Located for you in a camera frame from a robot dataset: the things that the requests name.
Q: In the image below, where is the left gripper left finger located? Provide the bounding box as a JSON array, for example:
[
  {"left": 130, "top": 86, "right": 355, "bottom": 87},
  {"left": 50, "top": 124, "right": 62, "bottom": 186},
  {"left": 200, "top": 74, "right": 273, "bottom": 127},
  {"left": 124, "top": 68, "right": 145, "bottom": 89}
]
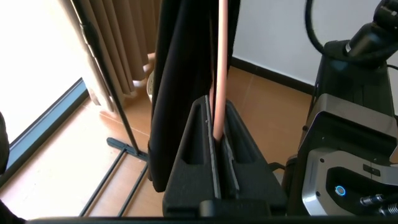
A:
[{"left": 162, "top": 95, "right": 223, "bottom": 218}]

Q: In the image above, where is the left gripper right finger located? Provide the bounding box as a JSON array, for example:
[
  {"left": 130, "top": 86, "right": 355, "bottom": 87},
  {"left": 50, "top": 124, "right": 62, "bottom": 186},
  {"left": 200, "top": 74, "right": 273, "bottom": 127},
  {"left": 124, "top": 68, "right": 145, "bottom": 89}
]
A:
[{"left": 220, "top": 99, "right": 287, "bottom": 216}]

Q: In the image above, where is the black mesh garment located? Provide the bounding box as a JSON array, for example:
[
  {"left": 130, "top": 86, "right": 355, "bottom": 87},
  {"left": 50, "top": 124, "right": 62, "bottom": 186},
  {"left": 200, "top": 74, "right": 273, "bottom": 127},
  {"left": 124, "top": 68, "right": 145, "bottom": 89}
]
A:
[{"left": 147, "top": 0, "right": 242, "bottom": 193}]

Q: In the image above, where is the pink clothes hanger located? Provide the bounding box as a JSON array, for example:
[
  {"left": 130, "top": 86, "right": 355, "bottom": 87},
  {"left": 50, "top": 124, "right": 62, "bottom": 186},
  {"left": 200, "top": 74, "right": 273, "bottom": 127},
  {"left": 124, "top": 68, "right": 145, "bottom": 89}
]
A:
[{"left": 208, "top": 0, "right": 230, "bottom": 141}]

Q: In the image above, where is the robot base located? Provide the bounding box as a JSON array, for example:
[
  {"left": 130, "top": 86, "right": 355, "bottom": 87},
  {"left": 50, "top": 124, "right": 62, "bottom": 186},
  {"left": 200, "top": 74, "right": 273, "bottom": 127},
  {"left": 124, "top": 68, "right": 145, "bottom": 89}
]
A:
[{"left": 267, "top": 39, "right": 398, "bottom": 217}]

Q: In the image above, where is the white laundry basket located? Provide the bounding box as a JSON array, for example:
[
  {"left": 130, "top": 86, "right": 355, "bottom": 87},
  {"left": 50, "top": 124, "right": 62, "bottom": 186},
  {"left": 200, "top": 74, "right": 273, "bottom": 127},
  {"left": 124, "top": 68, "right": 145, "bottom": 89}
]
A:
[{"left": 146, "top": 70, "right": 155, "bottom": 103}]

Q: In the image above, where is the black clothes rack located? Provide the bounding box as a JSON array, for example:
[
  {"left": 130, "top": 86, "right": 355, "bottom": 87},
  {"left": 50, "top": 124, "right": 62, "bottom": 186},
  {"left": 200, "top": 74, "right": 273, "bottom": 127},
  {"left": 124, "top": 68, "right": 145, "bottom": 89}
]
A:
[{"left": 70, "top": 0, "right": 150, "bottom": 218}]

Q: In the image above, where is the brown curtain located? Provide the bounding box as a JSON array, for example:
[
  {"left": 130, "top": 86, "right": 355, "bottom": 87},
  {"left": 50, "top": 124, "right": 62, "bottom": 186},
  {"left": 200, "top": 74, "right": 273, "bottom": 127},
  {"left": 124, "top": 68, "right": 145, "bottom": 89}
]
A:
[{"left": 58, "top": 0, "right": 163, "bottom": 113}]

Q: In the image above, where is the black cable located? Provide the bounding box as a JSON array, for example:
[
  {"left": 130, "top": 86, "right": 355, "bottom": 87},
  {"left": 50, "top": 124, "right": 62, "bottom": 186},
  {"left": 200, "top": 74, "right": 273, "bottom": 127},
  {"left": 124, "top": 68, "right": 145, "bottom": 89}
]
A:
[{"left": 303, "top": 0, "right": 326, "bottom": 56}]

